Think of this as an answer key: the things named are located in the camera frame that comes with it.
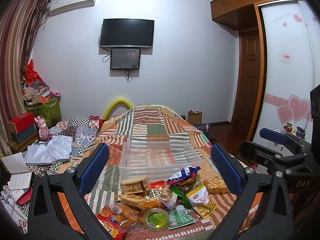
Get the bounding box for white heart wardrobe door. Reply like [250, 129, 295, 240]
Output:
[253, 0, 319, 155]

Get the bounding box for black wall television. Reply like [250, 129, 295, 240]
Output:
[99, 18, 155, 48]

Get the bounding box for brown wooden door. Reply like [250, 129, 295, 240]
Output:
[232, 29, 260, 138]

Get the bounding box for checkered patterned pillow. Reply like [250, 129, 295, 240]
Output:
[56, 115, 100, 157]

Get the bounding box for white yellow chips bag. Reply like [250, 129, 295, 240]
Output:
[186, 181, 216, 219]

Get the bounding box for clear bag fried snacks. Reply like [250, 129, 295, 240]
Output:
[204, 177, 229, 194]

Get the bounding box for small black wall monitor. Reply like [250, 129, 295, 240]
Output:
[110, 48, 140, 70]

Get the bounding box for red gift box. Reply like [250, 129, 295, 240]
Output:
[8, 113, 35, 134]

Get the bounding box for brown wafer biscuit pack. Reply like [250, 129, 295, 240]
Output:
[120, 176, 151, 194]

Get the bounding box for white air conditioner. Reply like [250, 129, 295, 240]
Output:
[49, 0, 96, 16]

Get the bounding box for patchwork striped bed quilt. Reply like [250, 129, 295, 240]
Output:
[56, 104, 263, 240]

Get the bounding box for green storage box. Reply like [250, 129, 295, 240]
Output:
[26, 98, 62, 128]

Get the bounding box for small red snack packet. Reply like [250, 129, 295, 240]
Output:
[150, 180, 165, 190]

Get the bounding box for orange bread pack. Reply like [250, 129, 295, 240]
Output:
[117, 194, 160, 210]

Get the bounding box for yellow foam tube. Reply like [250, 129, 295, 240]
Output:
[102, 97, 133, 120]

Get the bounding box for white cloth on bed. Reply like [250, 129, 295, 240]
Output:
[24, 135, 73, 165]

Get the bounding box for red plastic bag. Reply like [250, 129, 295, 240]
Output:
[24, 59, 44, 86]

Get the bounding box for green edged cookie bag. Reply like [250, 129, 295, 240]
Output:
[159, 185, 192, 210]

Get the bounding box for clear plastic storage bin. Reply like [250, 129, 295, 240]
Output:
[118, 140, 203, 182]

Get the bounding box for striped pink curtain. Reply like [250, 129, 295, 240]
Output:
[1, 0, 49, 157]

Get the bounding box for red fried snack bag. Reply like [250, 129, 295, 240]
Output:
[96, 207, 126, 240]

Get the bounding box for brown overhead cabinet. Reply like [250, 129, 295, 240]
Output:
[210, 0, 276, 30]

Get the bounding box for pink plush toy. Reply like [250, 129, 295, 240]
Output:
[34, 116, 51, 141]

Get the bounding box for blue snack bag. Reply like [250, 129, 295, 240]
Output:
[167, 166, 201, 185]

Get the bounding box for brown cardboard box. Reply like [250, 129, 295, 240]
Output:
[188, 109, 202, 125]

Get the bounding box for green jelly cup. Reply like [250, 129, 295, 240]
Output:
[143, 208, 169, 231]

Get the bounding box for green snack packet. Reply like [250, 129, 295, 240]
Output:
[168, 205, 195, 230]

